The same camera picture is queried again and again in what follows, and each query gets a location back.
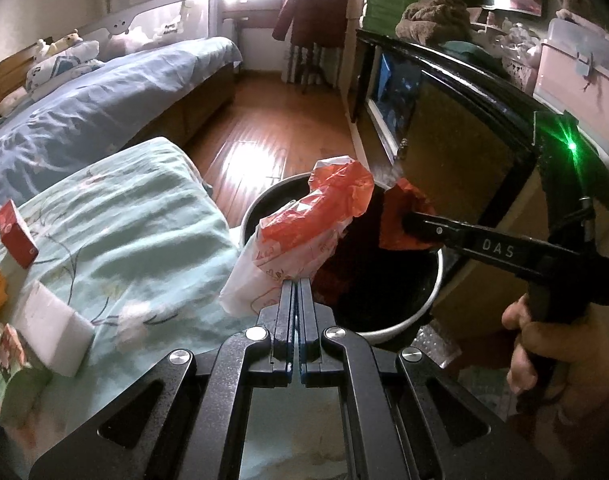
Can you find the teal floral blanket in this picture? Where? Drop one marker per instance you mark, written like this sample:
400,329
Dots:
134,230

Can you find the brown fluffy towel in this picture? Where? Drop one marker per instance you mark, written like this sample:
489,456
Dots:
432,17

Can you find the radiator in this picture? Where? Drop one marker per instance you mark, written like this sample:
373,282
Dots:
297,62

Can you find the white sponge block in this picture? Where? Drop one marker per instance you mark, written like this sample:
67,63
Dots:
54,327

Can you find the dark red coat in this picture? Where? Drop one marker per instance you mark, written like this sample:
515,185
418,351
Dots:
312,10

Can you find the stack of green boxes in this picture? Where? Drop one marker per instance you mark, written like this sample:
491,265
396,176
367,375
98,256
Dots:
387,2

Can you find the pink storage box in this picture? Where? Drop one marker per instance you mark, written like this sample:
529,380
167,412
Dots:
579,65

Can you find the grey bed guard rail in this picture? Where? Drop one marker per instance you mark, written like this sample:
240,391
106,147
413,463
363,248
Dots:
154,15

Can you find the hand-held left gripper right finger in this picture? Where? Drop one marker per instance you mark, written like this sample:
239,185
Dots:
307,310

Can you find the white blue patterned pillow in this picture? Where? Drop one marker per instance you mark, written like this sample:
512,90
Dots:
64,67

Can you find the floral green pink packet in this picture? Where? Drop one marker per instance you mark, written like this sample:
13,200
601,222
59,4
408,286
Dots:
12,375

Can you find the person's right hand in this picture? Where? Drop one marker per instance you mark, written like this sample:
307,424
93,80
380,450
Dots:
579,345

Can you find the black bin with white rim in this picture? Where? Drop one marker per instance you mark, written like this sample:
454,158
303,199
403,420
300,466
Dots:
384,290

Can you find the black topped wooden cabinet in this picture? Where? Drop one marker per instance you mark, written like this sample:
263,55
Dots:
459,125

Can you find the red and white plastic bag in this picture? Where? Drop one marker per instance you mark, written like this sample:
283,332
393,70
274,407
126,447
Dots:
294,230

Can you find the pink plush toy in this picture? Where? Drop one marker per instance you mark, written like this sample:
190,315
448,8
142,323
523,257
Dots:
127,40

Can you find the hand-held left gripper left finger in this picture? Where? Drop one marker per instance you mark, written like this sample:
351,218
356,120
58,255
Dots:
286,310

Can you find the small yellow white plush toy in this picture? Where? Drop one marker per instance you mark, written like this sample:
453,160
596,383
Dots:
67,40

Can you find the bed with blue quilt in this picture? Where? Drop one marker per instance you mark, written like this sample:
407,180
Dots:
109,95

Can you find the small red box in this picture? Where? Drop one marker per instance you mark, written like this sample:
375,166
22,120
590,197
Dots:
17,232

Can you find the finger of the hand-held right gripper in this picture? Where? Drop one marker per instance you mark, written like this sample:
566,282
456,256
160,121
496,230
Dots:
484,244

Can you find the silver foil bubble bag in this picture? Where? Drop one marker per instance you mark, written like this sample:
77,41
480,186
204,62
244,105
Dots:
437,345

